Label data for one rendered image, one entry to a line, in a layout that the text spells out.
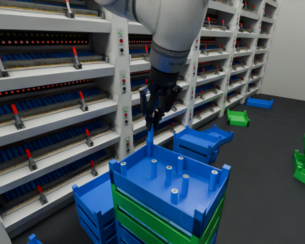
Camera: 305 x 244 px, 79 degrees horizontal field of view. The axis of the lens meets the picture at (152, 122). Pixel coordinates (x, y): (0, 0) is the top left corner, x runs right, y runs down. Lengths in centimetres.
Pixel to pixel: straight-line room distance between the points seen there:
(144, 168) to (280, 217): 79
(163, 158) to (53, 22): 65
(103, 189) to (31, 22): 73
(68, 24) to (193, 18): 59
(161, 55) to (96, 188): 73
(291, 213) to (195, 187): 75
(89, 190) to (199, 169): 55
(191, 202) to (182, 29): 43
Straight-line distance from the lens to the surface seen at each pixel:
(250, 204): 122
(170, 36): 40
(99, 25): 94
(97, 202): 91
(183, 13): 38
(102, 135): 108
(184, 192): 56
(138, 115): 125
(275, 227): 117
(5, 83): 82
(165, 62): 43
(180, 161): 61
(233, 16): 214
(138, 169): 66
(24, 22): 83
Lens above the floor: 81
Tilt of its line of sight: 24 degrees down
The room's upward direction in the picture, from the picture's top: straight up
